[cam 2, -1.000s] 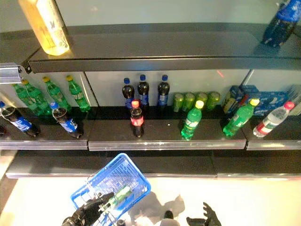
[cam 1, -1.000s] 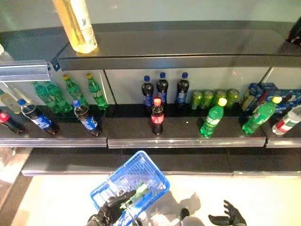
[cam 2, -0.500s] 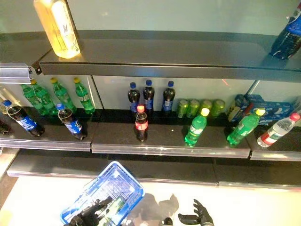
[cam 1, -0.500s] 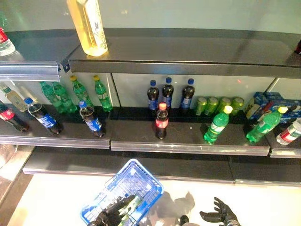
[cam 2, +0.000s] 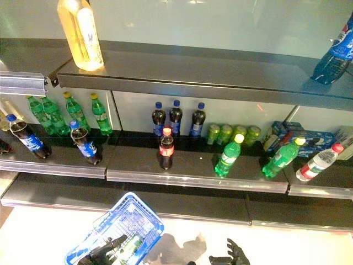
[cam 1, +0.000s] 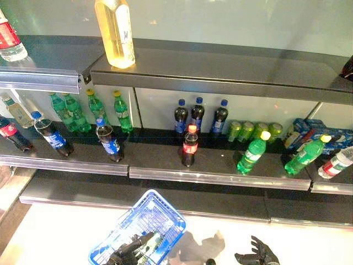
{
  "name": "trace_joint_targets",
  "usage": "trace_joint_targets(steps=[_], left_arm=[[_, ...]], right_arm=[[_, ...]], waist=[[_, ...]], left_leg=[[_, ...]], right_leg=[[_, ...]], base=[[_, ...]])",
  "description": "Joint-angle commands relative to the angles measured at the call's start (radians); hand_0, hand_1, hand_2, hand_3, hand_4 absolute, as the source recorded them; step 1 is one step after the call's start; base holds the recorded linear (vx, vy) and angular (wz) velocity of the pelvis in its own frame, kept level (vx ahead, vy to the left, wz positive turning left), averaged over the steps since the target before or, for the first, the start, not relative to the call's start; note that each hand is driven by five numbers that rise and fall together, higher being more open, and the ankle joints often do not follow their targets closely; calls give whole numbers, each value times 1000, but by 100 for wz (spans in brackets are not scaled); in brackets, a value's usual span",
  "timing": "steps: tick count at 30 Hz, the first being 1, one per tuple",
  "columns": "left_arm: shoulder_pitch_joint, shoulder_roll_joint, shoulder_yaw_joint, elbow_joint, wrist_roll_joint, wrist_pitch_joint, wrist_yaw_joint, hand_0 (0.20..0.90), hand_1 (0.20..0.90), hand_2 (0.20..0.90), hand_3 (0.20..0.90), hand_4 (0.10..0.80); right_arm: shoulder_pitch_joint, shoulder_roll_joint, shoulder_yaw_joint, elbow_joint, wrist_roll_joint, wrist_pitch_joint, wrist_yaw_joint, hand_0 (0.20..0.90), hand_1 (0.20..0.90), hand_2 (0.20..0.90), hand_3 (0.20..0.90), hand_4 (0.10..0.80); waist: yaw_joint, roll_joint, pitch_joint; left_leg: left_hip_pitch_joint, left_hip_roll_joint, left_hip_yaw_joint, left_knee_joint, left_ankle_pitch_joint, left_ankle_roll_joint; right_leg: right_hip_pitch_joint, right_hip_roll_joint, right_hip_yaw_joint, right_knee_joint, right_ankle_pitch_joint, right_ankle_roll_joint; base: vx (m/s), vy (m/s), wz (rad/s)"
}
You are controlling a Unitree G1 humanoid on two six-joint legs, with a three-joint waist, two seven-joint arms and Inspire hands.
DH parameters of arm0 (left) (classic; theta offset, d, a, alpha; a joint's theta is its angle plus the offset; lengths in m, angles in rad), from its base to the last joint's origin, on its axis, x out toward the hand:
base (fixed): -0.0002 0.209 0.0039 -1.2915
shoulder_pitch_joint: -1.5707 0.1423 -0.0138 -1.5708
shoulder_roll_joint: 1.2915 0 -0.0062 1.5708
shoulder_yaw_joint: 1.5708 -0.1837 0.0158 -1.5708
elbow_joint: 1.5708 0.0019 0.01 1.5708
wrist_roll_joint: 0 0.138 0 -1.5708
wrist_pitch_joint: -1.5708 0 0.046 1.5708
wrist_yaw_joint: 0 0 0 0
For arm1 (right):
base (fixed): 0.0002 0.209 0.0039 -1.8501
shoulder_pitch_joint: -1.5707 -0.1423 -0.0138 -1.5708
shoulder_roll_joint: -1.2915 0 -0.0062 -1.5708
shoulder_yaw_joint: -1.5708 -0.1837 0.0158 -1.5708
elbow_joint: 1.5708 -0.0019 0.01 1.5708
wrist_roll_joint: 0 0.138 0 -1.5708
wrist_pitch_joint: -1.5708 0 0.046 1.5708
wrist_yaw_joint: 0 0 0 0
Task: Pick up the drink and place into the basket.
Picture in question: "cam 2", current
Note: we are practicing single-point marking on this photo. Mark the large yellow tea bottle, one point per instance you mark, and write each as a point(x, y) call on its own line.
point(82, 36)

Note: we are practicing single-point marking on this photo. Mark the clear water bottle red cap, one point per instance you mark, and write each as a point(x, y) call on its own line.
point(317, 164)

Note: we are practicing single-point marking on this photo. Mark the pale yellow drink bottle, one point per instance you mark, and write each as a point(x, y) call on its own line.
point(5, 121)

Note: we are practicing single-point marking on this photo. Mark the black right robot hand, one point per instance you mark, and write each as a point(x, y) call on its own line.
point(237, 259)

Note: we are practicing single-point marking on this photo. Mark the beige cardboard box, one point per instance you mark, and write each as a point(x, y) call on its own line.
point(346, 135)

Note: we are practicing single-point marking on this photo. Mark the black shelf bracket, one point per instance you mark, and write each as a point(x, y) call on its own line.
point(52, 82)

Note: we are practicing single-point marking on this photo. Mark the green drink can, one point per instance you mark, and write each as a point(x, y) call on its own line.
point(132, 247)

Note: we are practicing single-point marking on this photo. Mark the Coca-Cola bottle red label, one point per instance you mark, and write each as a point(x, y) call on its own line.
point(5, 147)
point(166, 150)

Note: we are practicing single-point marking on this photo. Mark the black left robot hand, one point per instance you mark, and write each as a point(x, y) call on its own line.
point(96, 256)

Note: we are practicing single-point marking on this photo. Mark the grey shelf board clear rail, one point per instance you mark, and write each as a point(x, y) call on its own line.
point(22, 82)

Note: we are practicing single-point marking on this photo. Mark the blue plastic shopping basket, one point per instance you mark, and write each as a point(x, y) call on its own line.
point(155, 234)

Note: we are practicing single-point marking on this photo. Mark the large Pepsi cola bottle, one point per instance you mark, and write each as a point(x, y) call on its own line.
point(336, 55)

